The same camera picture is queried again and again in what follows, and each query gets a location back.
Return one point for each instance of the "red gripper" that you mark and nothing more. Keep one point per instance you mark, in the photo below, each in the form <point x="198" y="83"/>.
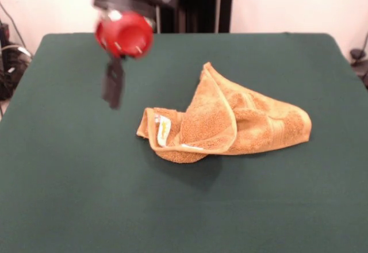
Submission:
<point x="126" y="34"/>

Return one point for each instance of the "orange terry towel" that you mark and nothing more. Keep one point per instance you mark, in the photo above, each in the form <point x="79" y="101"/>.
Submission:
<point x="258" y="126"/>

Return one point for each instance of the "dark green table cloth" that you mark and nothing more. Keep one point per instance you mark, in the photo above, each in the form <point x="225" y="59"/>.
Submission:
<point x="86" y="178"/>

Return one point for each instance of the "small black plug adapter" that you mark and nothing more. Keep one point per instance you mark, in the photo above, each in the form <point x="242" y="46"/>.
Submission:
<point x="356" y="54"/>

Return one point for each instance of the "black wall power strip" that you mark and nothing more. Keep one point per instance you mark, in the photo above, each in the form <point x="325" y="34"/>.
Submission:
<point x="5" y="31"/>

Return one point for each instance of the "black robot pedestal frame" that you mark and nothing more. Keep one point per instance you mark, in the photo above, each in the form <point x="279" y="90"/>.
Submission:
<point x="201" y="5"/>

